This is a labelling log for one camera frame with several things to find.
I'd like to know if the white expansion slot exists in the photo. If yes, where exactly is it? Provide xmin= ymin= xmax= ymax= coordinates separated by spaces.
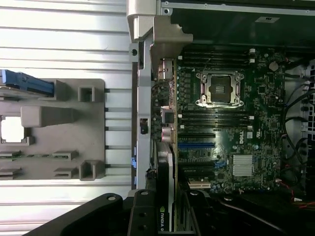
xmin=188 ymin=181 xmax=212 ymax=190

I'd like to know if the silver chipset heatsink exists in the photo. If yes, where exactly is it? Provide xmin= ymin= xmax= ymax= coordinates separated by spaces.
xmin=232 ymin=154 xmax=254 ymax=178

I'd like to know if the blue expansion slot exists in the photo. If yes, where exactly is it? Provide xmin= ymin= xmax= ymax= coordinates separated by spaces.
xmin=177 ymin=142 xmax=215 ymax=149

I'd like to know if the grey plastic parts rack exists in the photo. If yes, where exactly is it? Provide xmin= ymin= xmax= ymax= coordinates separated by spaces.
xmin=0 ymin=78 xmax=106 ymax=182

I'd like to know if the open dark grey PC case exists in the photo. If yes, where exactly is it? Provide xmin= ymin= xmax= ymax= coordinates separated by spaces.
xmin=126 ymin=0 xmax=315 ymax=236

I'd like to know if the green motherboard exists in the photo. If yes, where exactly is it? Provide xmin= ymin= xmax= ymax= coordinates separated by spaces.
xmin=176 ymin=45 xmax=287 ymax=196

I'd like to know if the metal CPU socket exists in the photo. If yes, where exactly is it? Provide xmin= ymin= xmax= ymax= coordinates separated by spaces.
xmin=195 ymin=71 xmax=246 ymax=109

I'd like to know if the silver CPU chip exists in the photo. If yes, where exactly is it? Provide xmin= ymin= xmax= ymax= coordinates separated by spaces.
xmin=0 ymin=115 xmax=27 ymax=143

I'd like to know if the perforated metal drive cage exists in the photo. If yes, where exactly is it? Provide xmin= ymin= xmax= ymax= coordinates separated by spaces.
xmin=301 ymin=58 xmax=315 ymax=158

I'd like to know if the hard disk with blue caddy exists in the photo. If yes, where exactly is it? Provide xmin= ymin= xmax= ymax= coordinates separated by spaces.
xmin=0 ymin=69 xmax=55 ymax=99

